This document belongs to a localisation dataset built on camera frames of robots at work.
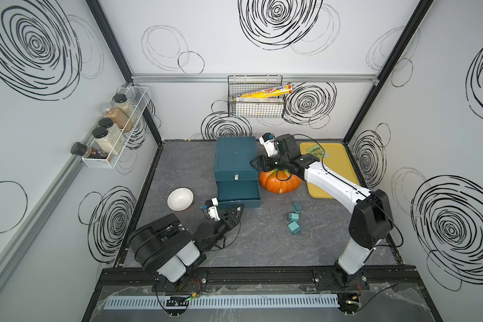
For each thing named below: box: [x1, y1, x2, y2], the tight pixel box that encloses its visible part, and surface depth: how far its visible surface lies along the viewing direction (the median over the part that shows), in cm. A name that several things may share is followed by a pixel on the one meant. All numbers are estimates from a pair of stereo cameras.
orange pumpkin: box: [258, 169, 302, 194], surface depth 92 cm
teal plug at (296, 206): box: [292, 201, 303, 214], surface depth 91 cm
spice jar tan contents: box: [113, 93, 135, 119], surface depth 77 cm
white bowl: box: [166, 187, 195, 212], surface depth 95 cm
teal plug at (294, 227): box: [287, 220, 302, 235], surface depth 86 cm
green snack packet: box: [306, 144, 325, 159], surface depth 118 cm
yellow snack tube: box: [231, 83, 294, 99], surface depth 89 cm
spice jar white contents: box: [91, 126, 124, 156], surface depth 67 cm
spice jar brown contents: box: [103, 106, 135, 133], surface depth 75 cm
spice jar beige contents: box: [97, 117, 127, 142], surface depth 69 cm
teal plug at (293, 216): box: [287, 211, 300, 223], surface depth 88 cm
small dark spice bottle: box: [70, 141, 109, 159], surface depth 62 cm
